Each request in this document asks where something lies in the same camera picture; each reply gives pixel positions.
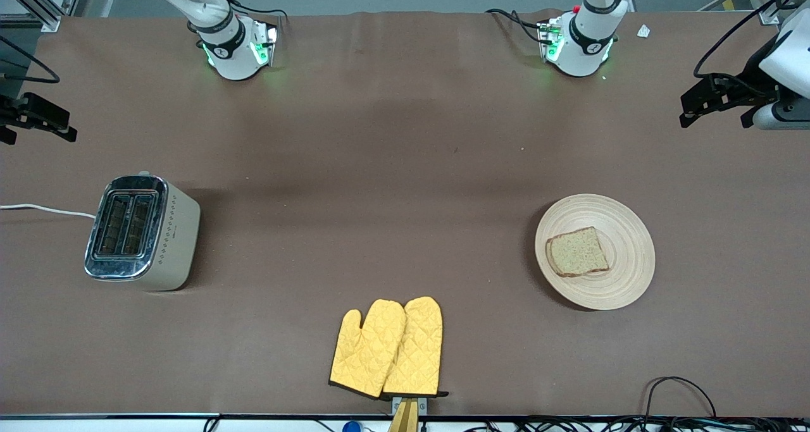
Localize beige chrome two-slot toaster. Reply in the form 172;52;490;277
84;171;201;292

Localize black cable bundle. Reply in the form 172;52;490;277
465;416;810;432

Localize black left arm base cable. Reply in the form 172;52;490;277
485;8;546;44

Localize yellow quilted oven mitt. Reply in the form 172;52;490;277
328;299;408;399
382;296;450;398

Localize white toaster power cord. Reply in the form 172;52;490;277
0;203;96;220

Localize white round plate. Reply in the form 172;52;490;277
535;194;656;311

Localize black looped floor cable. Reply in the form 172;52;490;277
644;376;718;420

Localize yellow wooden camera mount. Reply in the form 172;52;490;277
388;396;428;432

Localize slice of brown bread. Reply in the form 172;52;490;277
545;226;611;278

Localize aluminium frame post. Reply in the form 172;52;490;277
0;0;87;33

